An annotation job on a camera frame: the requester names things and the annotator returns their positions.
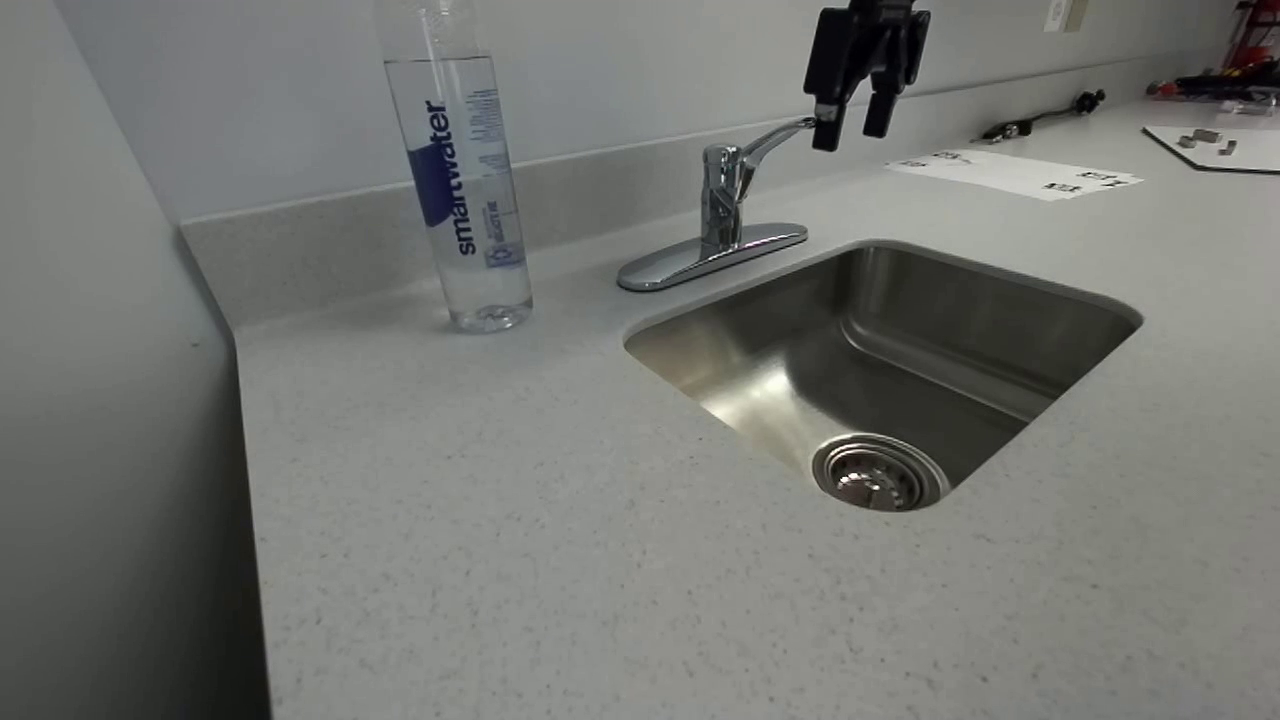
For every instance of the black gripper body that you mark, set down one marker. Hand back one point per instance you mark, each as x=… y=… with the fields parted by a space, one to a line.
x=870 y=20

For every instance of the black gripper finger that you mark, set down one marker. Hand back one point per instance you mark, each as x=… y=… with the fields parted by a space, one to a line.
x=897 y=66
x=828 y=74

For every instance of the chrome sink faucet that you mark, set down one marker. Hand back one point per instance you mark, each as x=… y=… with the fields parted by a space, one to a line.
x=724 y=239

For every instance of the white paper sheet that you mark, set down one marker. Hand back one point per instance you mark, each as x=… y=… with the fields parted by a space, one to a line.
x=1019 y=173

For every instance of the stainless steel sink basin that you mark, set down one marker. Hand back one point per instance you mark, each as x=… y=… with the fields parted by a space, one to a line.
x=946 y=355

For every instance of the dark-edged board with parts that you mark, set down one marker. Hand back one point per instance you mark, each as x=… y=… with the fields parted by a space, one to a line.
x=1249 y=148

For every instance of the red black equipment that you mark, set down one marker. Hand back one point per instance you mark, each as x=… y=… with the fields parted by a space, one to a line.
x=1249 y=66

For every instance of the clear smartwater bottle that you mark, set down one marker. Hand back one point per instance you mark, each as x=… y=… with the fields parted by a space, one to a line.
x=456 y=152

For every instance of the metal sink drain strainer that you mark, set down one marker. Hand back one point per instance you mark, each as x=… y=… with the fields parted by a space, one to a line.
x=883 y=472

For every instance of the white wall outlet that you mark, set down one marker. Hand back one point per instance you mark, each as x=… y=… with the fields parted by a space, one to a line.
x=1065 y=13

